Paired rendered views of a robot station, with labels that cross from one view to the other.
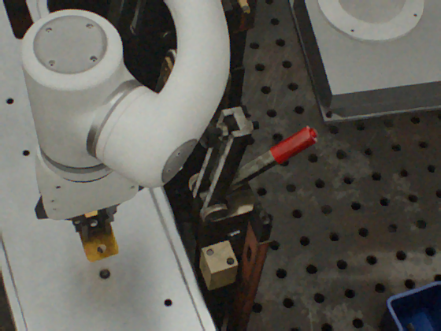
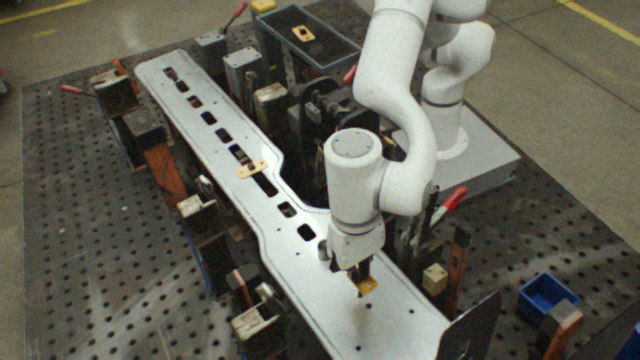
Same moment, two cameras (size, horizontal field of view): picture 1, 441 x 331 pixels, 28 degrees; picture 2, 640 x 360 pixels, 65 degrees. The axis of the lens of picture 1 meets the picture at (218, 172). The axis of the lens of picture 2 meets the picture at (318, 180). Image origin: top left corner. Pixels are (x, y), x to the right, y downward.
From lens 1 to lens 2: 0.25 m
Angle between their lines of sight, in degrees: 15
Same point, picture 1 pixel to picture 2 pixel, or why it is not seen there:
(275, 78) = not seen: hidden behind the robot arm
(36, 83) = (341, 167)
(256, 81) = not seen: hidden behind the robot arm
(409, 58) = (471, 162)
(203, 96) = (432, 153)
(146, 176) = (414, 206)
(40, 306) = (339, 334)
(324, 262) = (469, 284)
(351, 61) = (441, 172)
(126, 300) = (387, 317)
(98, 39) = (366, 137)
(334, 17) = not seen: hidden behind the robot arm
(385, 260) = (502, 273)
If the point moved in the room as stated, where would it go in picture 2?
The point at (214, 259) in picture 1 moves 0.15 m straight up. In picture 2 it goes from (433, 274) to (440, 225)
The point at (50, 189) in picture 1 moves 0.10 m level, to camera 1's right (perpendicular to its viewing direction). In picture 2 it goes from (343, 246) to (402, 237)
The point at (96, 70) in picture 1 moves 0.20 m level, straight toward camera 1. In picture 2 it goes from (372, 152) to (447, 258)
